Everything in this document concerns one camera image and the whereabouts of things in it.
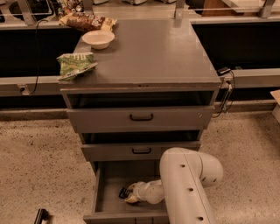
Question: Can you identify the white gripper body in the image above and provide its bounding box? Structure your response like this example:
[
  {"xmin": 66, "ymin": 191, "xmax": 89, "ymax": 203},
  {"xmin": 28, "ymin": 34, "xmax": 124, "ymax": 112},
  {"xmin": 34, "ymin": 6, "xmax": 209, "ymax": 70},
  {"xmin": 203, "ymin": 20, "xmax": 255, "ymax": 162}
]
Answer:
[{"xmin": 133, "ymin": 181, "xmax": 150, "ymax": 201}]

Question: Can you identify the black rxbar chocolate bar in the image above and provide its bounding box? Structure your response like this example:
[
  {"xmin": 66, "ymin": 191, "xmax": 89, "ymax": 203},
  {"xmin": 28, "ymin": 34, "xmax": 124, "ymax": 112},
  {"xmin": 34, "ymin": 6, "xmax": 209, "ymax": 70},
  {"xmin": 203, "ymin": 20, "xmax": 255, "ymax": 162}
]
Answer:
[{"xmin": 118, "ymin": 187, "xmax": 132, "ymax": 200}]

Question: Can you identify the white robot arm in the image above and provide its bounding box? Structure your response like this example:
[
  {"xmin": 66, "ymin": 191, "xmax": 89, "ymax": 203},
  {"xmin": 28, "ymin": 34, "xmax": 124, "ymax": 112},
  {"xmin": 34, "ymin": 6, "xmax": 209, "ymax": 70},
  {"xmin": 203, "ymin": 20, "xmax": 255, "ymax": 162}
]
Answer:
[{"xmin": 124, "ymin": 147, "xmax": 223, "ymax": 224}]

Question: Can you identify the grey bottom drawer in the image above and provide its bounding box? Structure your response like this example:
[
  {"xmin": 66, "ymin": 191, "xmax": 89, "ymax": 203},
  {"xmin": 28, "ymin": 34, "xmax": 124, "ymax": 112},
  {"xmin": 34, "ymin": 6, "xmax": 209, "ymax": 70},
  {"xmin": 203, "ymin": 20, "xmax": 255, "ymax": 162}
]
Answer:
[{"xmin": 84, "ymin": 160, "xmax": 170, "ymax": 224}]

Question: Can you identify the grey drawer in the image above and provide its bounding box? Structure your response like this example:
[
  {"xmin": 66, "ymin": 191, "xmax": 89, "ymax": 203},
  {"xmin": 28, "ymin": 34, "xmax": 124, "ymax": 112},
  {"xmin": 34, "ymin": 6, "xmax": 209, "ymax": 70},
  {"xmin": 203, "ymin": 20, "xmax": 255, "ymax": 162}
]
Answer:
[
  {"xmin": 84, "ymin": 160, "xmax": 170, "ymax": 224},
  {"xmin": 81, "ymin": 130, "xmax": 200, "ymax": 162},
  {"xmin": 63, "ymin": 91, "xmax": 214, "ymax": 133}
]

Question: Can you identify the grey middle drawer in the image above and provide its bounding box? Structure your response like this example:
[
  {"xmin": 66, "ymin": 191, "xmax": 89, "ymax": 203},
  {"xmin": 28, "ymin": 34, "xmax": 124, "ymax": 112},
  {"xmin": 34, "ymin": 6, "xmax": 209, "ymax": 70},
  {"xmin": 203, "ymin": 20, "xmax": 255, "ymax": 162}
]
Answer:
[{"xmin": 81, "ymin": 130, "xmax": 200, "ymax": 162}]

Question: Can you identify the grey top drawer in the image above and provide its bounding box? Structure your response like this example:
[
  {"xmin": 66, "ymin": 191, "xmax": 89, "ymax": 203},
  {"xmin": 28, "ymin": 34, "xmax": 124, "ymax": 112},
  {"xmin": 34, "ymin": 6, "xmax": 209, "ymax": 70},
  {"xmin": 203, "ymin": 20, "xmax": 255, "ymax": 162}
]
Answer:
[{"xmin": 63, "ymin": 91, "xmax": 214, "ymax": 133}]

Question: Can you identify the grey drawer cabinet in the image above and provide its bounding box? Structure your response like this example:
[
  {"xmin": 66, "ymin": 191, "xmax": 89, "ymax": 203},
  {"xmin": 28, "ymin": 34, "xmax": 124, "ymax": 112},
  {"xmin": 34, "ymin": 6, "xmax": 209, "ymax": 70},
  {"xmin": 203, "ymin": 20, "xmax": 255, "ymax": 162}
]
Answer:
[{"xmin": 57, "ymin": 18, "xmax": 222, "ymax": 173}]

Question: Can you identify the black object on floor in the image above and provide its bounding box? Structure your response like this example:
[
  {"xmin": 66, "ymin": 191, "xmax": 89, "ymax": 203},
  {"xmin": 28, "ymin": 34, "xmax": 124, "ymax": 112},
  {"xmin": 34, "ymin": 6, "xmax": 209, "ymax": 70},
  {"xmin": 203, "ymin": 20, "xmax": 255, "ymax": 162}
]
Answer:
[{"xmin": 33, "ymin": 208, "xmax": 53, "ymax": 224}]

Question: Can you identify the green chip bag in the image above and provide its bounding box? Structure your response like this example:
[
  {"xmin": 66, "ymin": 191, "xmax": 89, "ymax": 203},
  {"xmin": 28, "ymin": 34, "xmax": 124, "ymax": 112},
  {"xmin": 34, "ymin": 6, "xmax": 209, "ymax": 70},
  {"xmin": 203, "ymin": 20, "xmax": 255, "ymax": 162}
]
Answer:
[{"xmin": 57, "ymin": 52, "xmax": 98, "ymax": 81}]

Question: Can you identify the white bowl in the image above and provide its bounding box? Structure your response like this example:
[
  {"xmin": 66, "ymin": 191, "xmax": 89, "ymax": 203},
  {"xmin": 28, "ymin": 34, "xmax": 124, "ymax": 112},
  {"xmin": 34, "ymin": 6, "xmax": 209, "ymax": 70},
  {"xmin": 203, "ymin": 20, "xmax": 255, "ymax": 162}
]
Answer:
[{"xmin": 82, "ymin": 31, "xmax": 115, "ymax": 50}]

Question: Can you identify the brown snack bag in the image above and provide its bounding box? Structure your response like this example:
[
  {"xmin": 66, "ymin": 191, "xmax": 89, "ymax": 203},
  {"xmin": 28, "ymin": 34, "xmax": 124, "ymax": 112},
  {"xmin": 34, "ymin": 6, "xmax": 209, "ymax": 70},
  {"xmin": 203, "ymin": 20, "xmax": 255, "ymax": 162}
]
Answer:
[{"xmin": 59, "ymin": 12, "xmax": 116, "ymax": 32}]

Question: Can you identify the black middle drawer handle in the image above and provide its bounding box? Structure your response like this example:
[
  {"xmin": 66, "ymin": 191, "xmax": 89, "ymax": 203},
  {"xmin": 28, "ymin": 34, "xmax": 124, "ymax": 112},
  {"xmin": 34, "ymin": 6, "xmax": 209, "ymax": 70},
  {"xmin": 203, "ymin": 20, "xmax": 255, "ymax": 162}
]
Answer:
[{"xmin": 131, "ymin": 148, "xmax": 151, "ymax": 155}]

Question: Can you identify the black drawer handle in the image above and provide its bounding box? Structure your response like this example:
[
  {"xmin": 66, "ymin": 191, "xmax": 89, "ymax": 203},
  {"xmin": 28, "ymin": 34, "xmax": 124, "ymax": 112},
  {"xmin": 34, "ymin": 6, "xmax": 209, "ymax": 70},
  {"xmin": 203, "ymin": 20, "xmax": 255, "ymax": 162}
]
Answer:
[
  {"xmin": 131, "ymin": 148, "xmax": 151, "ymax": 155},
  {"xmin": 129, "ymin": 114, "xmax": 154, "ymax": 122}
]

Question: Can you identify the black top drawer handle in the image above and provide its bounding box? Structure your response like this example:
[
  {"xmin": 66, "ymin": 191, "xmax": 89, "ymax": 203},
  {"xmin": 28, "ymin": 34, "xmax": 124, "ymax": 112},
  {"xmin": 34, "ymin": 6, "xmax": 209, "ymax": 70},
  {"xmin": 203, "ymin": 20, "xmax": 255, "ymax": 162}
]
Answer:
[{"xmin": 129, "ymin": 114, "xmax": 154, "ymax": 122}]

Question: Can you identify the black cables right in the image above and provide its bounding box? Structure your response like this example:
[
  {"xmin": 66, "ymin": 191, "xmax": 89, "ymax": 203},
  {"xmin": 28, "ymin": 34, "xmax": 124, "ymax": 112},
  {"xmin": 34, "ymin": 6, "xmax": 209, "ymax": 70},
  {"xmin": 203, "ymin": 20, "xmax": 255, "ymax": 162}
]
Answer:
[{"xmin": 212, "ymin": 66, "xmax": 236, "ymax": 119}]

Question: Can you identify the black cable left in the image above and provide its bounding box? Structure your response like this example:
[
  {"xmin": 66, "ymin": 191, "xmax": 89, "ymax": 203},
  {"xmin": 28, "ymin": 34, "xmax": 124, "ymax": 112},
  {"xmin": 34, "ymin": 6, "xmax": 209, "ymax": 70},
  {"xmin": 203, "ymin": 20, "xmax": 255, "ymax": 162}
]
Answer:
[{"xmin": 29, "ymin": 18, "xmax": 50, "ymax": 96}]

